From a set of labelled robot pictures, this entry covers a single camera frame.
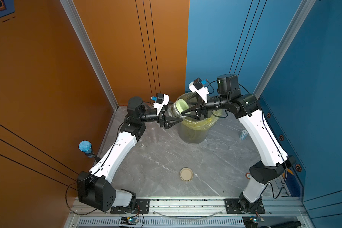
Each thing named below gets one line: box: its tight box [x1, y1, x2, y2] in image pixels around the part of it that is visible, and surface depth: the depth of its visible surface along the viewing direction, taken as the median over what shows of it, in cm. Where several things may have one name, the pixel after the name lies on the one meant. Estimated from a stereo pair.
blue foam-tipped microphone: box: [78, 140, 96, 158], surface depth 65 cm
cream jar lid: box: [179, 167, 194, 182], surface depth 86 cm
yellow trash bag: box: [180, 108, 222, 132], surface depth 75 cm
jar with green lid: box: [167, 98, 190, 119], surface depth 59 cm
